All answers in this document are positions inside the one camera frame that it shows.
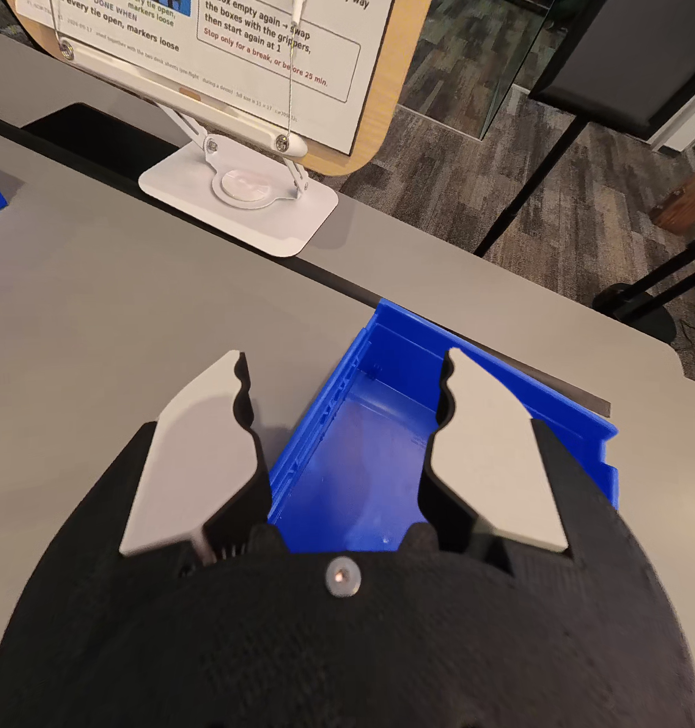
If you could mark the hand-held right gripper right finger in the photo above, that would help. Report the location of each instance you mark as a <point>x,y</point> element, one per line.
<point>495,455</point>

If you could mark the black framed board stand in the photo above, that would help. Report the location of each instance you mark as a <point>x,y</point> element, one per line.
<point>620,68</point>

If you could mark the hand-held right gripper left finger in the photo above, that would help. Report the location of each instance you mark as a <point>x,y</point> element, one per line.
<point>194,455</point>

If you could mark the wooden furniture piece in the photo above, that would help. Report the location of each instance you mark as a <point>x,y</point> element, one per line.
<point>683,199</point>

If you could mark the glass partition panel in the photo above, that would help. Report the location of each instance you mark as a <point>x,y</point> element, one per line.
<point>472,57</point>

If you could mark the black chair leg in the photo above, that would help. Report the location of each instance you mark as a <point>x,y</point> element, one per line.
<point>643,301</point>

